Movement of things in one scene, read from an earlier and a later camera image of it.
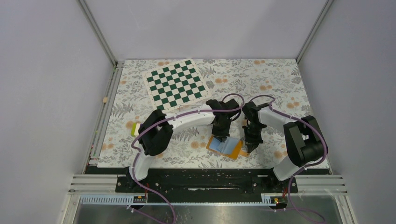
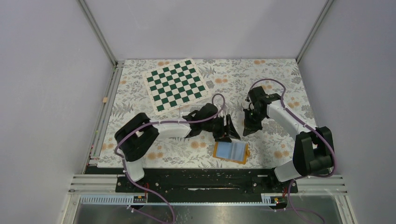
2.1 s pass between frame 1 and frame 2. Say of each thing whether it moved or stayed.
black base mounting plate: stayed
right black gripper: moved
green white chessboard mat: stayed
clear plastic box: stayed
